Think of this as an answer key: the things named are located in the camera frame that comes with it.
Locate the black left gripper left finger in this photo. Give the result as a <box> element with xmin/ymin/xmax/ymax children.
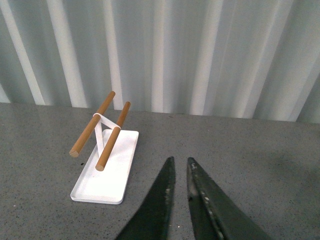
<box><xmin>116</xmin><ymin>157</ymin><xmax>175</xmax><ymax>240</ymax></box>

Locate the white pleated curtain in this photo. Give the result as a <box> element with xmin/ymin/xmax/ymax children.
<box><xmin>0</xmin><ymin>0</ymin><xmax>320</xmax><ymax>123</ymax></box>

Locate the white towel rack stand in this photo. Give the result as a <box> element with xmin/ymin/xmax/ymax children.
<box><xmin>69</xmin><ymin>91</ymin><xmax>139</xmax><ymax>205</ymax></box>

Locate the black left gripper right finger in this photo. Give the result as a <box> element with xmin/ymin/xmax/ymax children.
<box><xmin>187</xmin><ymin>157</ymin><xmax>271</xmax><ymax>240</ymax></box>

